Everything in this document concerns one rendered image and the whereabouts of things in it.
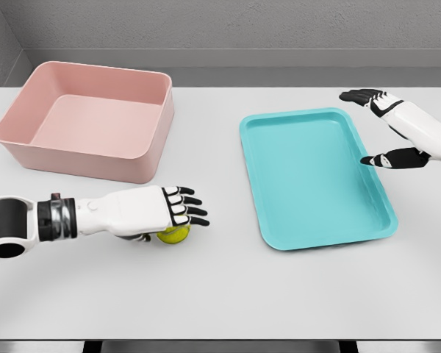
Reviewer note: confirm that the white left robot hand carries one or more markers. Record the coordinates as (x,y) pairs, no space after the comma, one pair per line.
(139,209)

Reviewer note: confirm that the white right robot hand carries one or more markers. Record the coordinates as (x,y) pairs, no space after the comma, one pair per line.
(408,121)

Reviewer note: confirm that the yellow-green tennis ball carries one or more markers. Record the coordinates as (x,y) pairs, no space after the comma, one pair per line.
(173,235)

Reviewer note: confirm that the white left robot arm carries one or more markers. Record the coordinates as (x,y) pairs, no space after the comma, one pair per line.
(40,220)

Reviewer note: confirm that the pink rectangular basket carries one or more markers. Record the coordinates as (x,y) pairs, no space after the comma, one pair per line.
(92,121)

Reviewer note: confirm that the blue rectangular tray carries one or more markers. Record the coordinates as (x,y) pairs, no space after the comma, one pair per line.
(312,176)

